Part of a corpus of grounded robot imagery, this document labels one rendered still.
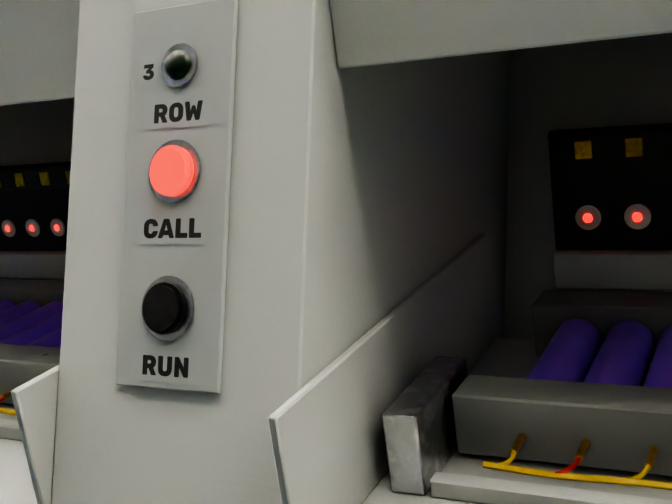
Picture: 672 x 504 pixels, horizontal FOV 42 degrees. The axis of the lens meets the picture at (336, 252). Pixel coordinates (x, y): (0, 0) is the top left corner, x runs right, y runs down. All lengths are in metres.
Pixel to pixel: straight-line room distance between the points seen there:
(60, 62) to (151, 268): 0.10
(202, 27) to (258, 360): 0.11
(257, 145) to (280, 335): 0.06
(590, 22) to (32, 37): 0.20
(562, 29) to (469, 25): 0.03
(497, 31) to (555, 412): 0.12
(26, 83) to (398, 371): 0.18
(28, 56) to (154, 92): 0.08
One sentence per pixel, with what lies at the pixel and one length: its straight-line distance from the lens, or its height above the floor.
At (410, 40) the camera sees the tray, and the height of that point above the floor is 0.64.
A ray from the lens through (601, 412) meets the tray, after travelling 0.29.
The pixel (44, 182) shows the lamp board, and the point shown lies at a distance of 0.55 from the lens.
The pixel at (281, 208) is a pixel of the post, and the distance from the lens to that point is 0.26.
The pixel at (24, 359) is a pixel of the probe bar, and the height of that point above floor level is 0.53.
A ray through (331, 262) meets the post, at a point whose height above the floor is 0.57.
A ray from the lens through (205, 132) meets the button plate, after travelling 0.28.
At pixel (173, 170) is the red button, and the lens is 0.28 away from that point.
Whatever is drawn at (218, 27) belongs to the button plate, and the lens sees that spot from 0.29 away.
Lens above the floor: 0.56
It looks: 4 degrees up
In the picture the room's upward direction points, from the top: 2 degrees clockwise
